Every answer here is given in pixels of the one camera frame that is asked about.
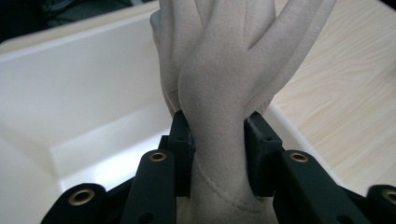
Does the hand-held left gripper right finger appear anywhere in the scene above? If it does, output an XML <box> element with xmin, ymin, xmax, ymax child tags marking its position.
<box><xmin>244</xmin><ymin>111</ymin><xmax>284</xmax><ymax>199</ymax></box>

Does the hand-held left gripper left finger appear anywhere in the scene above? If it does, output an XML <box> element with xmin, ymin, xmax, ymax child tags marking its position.
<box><xmin>158</xmin><ymin>110</ymin><xmax>196</xmax><ymax>199</ymax></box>

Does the beige glove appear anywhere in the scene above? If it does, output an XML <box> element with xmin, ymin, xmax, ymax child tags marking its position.
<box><xmin>177</xmin><ymin>0</ymin><xmax>339</xmax><ymax>224</ymax></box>
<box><xmin>149</xmin><ymin>0</ymin><xmax>206</xmax><ymax>119</ymax></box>

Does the white box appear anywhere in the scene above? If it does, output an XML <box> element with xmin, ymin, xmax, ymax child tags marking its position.
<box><xmin>0</xmin><ymin>3</ymin><xmax>347</xmax><ymax>224</ymax></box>

